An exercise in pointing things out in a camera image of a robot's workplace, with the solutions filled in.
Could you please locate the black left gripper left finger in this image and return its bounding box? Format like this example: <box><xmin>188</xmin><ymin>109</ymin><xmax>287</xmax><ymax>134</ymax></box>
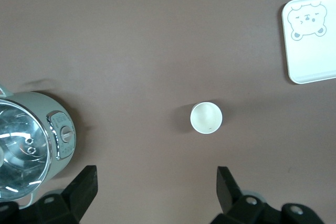
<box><xmin>34</xmin><ymin>165</ymin><xmax>99</xmax><ymax>224</ymax></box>

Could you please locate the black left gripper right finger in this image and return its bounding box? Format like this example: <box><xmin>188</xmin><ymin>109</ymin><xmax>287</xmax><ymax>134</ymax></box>
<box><xmin>212</xmin><ymin>166</ymin><xmax>266</xmax><ymax>224</ymax></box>

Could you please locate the white IKEA cup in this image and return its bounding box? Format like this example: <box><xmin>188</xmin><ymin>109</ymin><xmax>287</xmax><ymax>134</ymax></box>
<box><xmin>190</xmin><ymin>101</ymin><xmax>224</xmax><ymax>134</ymax></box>

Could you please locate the glass pot lid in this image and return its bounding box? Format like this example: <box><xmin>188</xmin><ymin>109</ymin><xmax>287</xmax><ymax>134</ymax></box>
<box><xmin>0</xmin><ymin>98</ymin><xmax>51</xmax><ymax>200</ymax></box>

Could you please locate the grey-green electric cooking pot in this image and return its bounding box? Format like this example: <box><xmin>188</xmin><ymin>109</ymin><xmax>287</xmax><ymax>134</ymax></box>
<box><xmin>0</xmin><ymin>83</ymin><xmax>77</xmax><ymax>209</ymax></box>

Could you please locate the cream tray with bear print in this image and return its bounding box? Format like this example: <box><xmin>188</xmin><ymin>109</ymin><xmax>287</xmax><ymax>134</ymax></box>
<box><xmin>282</xmin><ymin>0</ymin><xmax>336</xmax><ymax>85</ymax></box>

